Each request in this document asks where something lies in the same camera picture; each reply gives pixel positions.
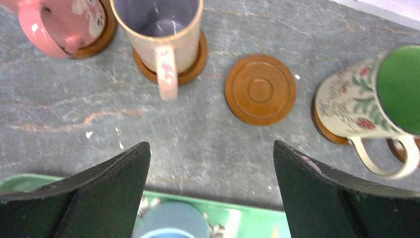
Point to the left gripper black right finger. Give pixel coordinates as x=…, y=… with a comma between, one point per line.
x=321, y=201

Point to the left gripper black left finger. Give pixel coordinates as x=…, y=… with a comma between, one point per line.
x=100, y=202

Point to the light blue mug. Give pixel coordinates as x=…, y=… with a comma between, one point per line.
x=172, y=219

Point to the green interior floral mug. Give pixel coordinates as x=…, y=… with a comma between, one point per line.
x=377, y=98

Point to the pink mug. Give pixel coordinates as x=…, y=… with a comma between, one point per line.
x=58, y=28

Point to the purple interior mug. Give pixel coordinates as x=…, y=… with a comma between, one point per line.
x=165, y=35

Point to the ridged wooden coaster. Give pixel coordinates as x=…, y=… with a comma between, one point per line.
x=260, y=90
x=104, y=39
x=186, y=76
x=322, y=130
x=397, y=149

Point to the green floral tray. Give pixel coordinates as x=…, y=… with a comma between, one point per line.
x=227, y=220

